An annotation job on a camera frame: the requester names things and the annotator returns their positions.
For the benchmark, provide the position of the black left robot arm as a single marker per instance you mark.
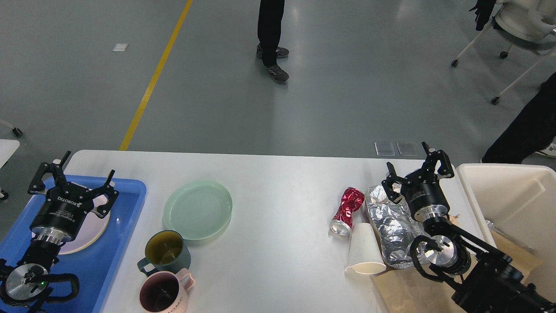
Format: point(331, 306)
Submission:
point(31, 283)

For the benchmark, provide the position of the brown paper bag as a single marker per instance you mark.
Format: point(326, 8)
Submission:
point(405, 291)

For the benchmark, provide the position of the mint green plate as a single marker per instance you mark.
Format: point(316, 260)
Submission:
point(198, 210)

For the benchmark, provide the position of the chair caster at left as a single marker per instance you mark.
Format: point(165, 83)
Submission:
point(15, 130)

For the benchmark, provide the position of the clear floor plate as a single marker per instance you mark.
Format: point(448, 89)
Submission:
point(407, 148)
point(385, 148)

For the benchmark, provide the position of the beige plastic bin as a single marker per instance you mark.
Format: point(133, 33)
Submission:
point(520, 200)

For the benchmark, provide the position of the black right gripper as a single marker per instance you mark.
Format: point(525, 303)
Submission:
point(422, 191)

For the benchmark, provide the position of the pink plate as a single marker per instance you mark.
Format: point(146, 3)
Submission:
point(91, 230)

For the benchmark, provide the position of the white office chair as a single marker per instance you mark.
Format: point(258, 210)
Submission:
point(525, 24)

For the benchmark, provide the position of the pink HOME mug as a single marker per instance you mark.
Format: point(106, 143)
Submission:
point(166, 292)

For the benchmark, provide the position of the clear floor plate right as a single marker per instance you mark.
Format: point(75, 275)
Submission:
point(407, 148)

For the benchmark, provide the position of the blue plastic tray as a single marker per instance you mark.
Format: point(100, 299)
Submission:
point(96, 265)

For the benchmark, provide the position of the clear floor plate left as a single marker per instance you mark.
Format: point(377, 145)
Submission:
point(385, 148)

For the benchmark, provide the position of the white side table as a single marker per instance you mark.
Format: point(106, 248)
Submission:
point(7, 149)

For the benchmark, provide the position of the crumpled aluminium foil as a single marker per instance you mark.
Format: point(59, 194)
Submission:
point(395, 228)

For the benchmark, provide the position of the person in dark sneakers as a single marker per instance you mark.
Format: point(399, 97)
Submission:
point(270, 16)

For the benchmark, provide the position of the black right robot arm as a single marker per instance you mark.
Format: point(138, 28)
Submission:
point(481, 276)

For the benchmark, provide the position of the crushed red can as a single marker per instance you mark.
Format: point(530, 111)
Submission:
point(350, 202)

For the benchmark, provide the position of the teal mug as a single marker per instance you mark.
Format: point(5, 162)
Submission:
point(165, 251)

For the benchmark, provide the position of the person in white sneakers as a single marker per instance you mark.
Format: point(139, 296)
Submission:
point(532, 131)

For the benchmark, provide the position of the white paper cup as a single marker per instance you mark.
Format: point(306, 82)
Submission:
point(364, 255)

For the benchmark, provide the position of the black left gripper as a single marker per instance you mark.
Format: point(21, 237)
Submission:
point(62, 207)

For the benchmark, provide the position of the black garment on chair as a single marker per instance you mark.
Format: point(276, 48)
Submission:
point(482, 10)

